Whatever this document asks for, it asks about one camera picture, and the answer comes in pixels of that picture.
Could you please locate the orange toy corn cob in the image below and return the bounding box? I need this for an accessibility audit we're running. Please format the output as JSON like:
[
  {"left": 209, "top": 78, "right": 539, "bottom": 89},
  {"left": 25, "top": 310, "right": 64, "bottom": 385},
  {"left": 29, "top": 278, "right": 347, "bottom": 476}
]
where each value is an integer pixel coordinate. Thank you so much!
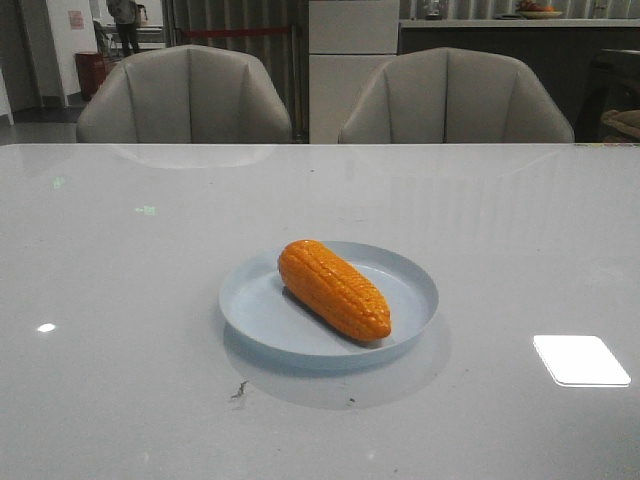
[{"left": 278, "top": 240, "right": 392, "bottom": 342}]

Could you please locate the light blue round plate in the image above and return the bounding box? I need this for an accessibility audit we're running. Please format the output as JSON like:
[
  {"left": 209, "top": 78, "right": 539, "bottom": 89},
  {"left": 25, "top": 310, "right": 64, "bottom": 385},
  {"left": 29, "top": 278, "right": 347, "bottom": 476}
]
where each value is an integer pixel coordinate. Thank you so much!
[{"left": 219, "top": 241, "right": 439, "bottom": 371}]

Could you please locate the beige armchair right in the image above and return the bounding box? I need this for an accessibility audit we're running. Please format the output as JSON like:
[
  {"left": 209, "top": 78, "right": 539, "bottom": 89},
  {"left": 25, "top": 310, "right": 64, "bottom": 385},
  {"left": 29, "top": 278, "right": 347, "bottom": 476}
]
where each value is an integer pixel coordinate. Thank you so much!
[{"left": 338, "top": 47, "right": 574, "bottom": 144}]

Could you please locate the beige armchair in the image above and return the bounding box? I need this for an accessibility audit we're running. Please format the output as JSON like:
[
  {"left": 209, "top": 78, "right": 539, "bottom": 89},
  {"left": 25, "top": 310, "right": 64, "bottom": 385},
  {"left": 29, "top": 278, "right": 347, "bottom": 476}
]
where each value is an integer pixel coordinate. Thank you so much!
[
  {"left": 338, "top": 47, "right": 574, "bottom": 144},
  {"left": 76, "top": 45, "right": 292, "bottom": 144}
]

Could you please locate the beige armchair left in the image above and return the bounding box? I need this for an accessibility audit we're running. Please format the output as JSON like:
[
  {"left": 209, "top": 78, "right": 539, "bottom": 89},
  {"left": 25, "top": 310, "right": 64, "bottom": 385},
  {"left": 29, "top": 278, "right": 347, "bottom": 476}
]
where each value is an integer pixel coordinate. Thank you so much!
[{"left": 76, "top": 45, "right": 292, "bottom": 144}]

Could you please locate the white cabinet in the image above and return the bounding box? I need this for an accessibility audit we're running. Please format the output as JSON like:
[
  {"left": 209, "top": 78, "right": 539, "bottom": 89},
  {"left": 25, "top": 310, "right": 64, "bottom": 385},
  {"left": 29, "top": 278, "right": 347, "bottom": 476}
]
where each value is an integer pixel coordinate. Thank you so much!
[{"left": 308, "top": 1, "right": 400, "bottom": 144}]

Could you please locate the red barrier belt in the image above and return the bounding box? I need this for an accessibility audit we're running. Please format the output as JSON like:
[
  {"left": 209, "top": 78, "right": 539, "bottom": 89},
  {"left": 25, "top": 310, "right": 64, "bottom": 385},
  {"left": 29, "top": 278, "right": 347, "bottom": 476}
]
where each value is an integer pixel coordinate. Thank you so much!
[{"left": 181, "top": 26, "right": 292, "bottom": 38}]

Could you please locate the background metal table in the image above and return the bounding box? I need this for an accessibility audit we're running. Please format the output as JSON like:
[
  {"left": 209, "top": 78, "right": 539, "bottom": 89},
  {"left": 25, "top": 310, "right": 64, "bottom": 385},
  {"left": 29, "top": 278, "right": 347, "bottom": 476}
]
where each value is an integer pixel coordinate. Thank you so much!
[{"left": 93, "top": 20, "right": 165, "bottom": 58}]

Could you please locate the red bin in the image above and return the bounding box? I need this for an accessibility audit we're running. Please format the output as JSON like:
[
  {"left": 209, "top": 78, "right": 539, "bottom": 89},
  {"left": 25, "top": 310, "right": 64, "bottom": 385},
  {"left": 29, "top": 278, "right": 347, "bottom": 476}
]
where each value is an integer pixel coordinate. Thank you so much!
[{"left": 75, "top": 52, "right": 107, "bottom": 101}]

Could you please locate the person in background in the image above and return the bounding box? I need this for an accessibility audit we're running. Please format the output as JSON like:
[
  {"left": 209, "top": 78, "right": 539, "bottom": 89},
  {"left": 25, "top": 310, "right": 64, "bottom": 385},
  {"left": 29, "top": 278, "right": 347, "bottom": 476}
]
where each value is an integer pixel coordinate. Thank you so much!
[{"left": 106, "top": 0, "right": 140, "bottom": 57}]

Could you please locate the dark grey counter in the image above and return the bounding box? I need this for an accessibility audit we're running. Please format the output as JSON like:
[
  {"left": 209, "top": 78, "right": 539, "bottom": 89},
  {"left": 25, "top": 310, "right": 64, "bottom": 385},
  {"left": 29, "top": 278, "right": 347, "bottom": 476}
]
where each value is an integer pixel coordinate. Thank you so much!
[{"left": 398, "top": 19, "right": 639, "bottom": 128}]

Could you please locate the fruit bowl on counter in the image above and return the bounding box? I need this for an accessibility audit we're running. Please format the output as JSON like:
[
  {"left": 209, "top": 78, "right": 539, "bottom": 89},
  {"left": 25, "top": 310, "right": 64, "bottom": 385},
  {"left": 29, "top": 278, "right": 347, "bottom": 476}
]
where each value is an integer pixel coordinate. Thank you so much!
[{"left": 516, "top": 0, "right": 563, "bottom": 19}]

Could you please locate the dark wooden chair right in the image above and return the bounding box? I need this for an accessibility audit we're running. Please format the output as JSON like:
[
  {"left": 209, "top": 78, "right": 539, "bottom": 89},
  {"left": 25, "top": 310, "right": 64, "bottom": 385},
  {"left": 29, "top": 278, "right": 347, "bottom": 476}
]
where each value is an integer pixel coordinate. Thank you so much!
[{"left": 574, "top": 49, "right": 639, "bottom": 143}]

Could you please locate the pink wall notice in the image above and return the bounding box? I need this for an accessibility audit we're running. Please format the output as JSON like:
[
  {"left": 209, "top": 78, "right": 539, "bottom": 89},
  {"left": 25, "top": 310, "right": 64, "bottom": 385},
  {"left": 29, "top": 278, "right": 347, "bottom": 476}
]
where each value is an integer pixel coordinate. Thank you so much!
[{"left": 67, "top": 10, "right": 84, "bottom": 30}]

